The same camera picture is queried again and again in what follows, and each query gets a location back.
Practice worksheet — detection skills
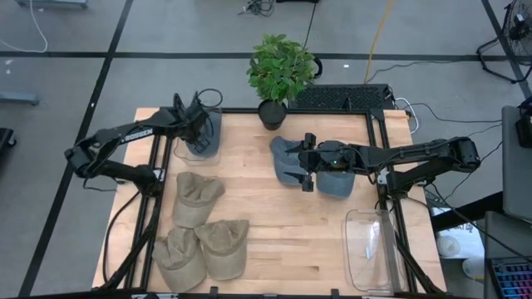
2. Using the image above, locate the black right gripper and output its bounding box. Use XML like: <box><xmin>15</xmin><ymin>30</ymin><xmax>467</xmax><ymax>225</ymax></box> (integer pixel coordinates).
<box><xmin>284</xmin><ymin>132</ymin><xmax>361</xmax><ymax>193</ymax></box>

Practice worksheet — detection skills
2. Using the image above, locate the beige baseball cap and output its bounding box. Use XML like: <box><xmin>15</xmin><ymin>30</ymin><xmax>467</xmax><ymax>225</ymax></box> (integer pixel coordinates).
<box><xmin>194</xmin><ymin>218</ymin><xmax>250</xmax><ymax>282</ymax></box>
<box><xmin>152</xmin><ymin>226</ymin><xmax>208</xmax><ymax>294</ymax></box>
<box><xmin>171</xmin><ymin>171</ymin><xmax>226</xmax><ymax>229</ymax></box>

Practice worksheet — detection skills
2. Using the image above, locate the yellow hanging cable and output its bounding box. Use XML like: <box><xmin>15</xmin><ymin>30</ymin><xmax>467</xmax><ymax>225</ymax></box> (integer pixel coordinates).
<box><xmin>364</xmin><ymin>0</ymin><xmax>394</xmax><ymax>84</ymax></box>

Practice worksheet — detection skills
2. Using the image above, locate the grey metal furniture base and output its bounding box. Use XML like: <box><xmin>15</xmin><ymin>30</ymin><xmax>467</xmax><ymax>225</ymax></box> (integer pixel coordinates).
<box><xmin>15</xmin><ymin>0</ymin><xmax>90</xmax><ymax>10</ymax></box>

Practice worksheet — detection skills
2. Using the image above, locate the white paper cup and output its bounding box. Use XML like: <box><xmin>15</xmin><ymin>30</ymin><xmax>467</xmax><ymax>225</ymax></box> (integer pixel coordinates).
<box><xmin>462</xmin><ymin>256</ymin><xmax>486</xmax><ymax>282</ymax></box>

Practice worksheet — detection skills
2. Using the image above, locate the black perforated equipment box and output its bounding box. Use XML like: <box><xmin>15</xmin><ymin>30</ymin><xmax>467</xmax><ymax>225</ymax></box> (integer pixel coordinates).
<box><xmin>290</xmin><ymin>84</ymin><xmax>396</xmax><ymax>111</ymax></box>

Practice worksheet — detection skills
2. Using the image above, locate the grey metal furniture foot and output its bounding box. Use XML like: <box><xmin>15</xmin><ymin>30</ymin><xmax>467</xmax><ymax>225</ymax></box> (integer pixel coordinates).
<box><xmin>0</xmin><ymin>91</ymin><xmax>42</xmax><ymax>105</ymax></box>

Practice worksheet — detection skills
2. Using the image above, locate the grey baseball cap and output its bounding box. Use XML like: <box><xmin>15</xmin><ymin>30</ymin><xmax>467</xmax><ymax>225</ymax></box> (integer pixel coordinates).
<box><xmin>268</xmin><ymin>135</ymin><xmax>311</xmax><ymax>187</ymax></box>
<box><xmin>315</xmin><ymin>170</ymin><xmax>357</xmax><ymax>199</ymax></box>
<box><xmin>185</xmin><ymin>110</ymin><xmax>224</xmax><ymax>159</ymax></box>

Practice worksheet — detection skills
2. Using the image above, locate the black floor fan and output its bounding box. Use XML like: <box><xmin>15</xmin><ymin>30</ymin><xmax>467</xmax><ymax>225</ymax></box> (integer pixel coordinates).
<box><xmin>475</xmin><ymin>0</ymin><xmax>532</xmax><ymax>84</ymax></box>

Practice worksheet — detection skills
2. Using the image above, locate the black desk device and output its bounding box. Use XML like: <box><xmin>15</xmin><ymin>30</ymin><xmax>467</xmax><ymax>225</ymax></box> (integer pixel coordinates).
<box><xmin>515</xmin><ymin>96</ymin><xmax>532</xmax><ymax>150</ymax></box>

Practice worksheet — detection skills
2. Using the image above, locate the green leafy plant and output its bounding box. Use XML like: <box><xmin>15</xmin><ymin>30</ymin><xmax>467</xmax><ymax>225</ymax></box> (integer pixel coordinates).
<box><xmin>246</xmin><ymin>32</ymin><xmax>320</xmax><ymax>107</ymax></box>

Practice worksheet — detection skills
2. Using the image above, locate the grey flat monitor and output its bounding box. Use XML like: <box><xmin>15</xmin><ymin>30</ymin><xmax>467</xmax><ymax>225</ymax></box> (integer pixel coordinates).
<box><xmin>500</xmin><ymin>105</ymin><xmax>532</xmax><ymax>225</ymax></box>

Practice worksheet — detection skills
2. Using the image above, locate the black power cable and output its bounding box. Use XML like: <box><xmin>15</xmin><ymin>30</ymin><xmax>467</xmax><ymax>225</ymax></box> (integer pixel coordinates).
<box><xmin>302</xmin><ymin>0</ymin><xmax>319</xmax><ymax>49</ymax></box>

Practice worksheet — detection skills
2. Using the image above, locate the black plant pot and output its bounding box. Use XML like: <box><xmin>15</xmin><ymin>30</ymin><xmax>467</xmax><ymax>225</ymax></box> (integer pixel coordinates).
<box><xmin>257</xmin><ymin>99</ymin><xmax>288</xmax><ymax>132</ymax></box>

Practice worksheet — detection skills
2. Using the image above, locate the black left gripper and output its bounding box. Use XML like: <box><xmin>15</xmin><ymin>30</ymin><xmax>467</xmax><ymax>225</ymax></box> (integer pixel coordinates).
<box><xmin>172</xmin><ymin>91</ymin><xmax>212</xmax><ymax>154</ymax></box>

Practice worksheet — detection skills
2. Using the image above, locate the black cable bundle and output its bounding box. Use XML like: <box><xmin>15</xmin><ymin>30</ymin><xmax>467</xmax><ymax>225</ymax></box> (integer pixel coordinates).
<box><xmin>239</xmin><ymin>0</ymin><xmax>276</xmax><ymax>17</ymax></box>

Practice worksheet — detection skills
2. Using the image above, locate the clear plastic bin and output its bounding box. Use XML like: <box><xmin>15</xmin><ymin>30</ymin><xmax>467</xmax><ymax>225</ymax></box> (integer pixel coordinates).
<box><xmin>172</xmin><ymin>105</ymin><xmax>224</xmax><ymax>166</ymax></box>
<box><xmin>342</xmin><ymin>208</ymin><xmax>409</xmax><ymax>294</ymax></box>

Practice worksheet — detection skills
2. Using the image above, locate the white cardboard box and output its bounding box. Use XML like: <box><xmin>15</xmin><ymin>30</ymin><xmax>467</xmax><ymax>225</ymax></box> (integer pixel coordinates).
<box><xmin>431</xmin><ymin>206</ymin><xmax>486</xmax><ymax>259</ymax></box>

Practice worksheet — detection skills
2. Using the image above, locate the black metal table frame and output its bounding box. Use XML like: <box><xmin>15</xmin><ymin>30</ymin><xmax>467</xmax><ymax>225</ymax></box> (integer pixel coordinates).
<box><xmin>93</xmin><ymin>105</ymin><xmax>448</xmax><ymax>299</ymax></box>

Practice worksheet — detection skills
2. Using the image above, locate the white floor cable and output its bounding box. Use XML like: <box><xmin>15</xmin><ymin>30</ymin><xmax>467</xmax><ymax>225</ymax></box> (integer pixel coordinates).
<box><xmin>0</xmin><ymin>0</ymin><xmax>49</xmax><ymax>54</ymax></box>

